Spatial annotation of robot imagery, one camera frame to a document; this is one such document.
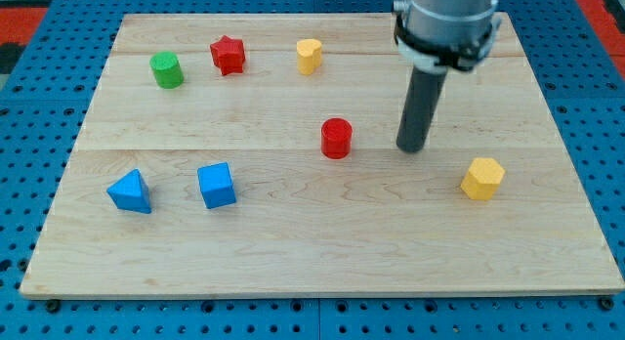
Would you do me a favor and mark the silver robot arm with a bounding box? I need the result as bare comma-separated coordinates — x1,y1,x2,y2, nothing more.
392,0,501,75

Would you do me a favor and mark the red star block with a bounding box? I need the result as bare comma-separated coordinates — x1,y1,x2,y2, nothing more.
210,35,246,76

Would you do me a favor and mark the red cylinder block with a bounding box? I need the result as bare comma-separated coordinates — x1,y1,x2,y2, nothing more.
320,117,353,159

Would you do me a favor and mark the wooden board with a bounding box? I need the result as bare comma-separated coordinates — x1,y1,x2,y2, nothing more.
21,14,624,300

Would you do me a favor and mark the blue cube block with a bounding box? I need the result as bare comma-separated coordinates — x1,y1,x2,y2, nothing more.
197,162,236,209

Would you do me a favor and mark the yellow heart block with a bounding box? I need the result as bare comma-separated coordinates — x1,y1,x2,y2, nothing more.
296,39,322,75

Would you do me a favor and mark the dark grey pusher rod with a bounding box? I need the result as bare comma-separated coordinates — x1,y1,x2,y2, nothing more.
396,67,446,153

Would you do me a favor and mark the yellow hexagon block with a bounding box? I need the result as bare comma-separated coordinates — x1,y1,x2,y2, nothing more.
460,157,506,201

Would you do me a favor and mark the green cylinder block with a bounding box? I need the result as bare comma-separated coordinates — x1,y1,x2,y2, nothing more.
149,51,185,89

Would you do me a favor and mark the blue triangle block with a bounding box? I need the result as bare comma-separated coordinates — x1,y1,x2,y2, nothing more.
106,169,151,214

